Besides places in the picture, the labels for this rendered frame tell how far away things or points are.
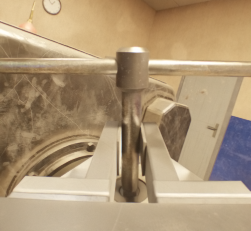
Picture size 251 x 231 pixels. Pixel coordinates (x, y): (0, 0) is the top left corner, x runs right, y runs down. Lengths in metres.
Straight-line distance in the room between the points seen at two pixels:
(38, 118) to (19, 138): 0.04
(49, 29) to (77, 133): 3.44
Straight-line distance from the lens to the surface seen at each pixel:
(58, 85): 0.29
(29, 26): 0.72
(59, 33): 3.76
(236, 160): 3.32
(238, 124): 3.31
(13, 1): 3.67
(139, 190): 0.19
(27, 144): 0.30
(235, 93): 3.34
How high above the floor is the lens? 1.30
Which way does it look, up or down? 5 degrees down
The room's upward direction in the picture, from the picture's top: 16 degrees clockwise
